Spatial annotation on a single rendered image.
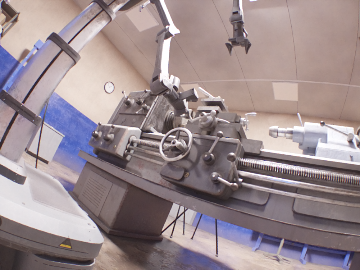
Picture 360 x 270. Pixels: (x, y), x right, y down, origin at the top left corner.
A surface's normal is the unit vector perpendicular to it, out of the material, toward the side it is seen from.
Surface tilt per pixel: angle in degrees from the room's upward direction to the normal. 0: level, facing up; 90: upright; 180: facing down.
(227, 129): 90
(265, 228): 90
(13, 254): 90
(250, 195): 90
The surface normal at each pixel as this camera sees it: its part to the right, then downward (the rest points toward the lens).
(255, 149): -0.48, -0.49
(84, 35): 0.76, 0.08
